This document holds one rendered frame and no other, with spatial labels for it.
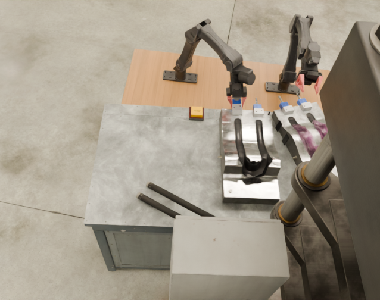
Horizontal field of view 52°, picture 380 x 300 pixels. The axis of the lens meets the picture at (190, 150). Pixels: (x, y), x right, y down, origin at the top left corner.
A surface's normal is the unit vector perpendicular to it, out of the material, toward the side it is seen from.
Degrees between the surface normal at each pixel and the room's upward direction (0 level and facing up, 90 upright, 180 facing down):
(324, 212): 0
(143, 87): 0
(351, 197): 90
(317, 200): 0
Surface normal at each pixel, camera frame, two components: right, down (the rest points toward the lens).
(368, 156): -1.00, -0.05
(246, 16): 0.07, -0.55
